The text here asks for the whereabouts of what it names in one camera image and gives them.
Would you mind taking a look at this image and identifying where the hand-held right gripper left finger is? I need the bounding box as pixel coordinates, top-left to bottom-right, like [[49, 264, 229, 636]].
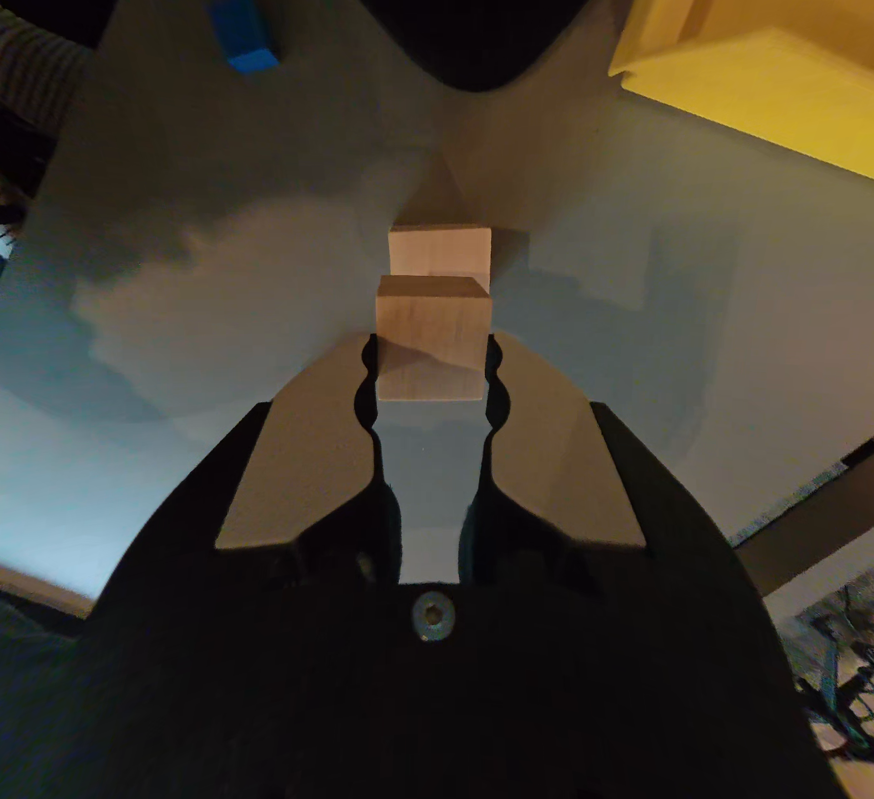
[[216, 333, 400, 568]]

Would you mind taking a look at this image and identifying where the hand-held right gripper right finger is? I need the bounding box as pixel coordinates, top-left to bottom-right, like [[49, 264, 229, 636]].
[[462, 331, 647, 560]]

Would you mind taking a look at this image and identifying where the medium wooden cube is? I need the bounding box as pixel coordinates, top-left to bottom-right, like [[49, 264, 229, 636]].
[[375, 274, 494, 404]]

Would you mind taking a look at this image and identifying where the large wooden cube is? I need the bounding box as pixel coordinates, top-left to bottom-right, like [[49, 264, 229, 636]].
[[387, 223, 494, 298]]

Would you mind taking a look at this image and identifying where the tiny blue cube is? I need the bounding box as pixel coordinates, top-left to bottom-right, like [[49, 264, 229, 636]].
[[207, 0, 282, 75]]

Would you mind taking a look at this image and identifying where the yellow plastic bin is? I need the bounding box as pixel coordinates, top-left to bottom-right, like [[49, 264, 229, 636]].
[[607, 0, 874, 183]]

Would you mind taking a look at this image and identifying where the black cable slot lid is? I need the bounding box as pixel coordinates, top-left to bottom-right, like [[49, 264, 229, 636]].
[[731, 438, 874, 598]]

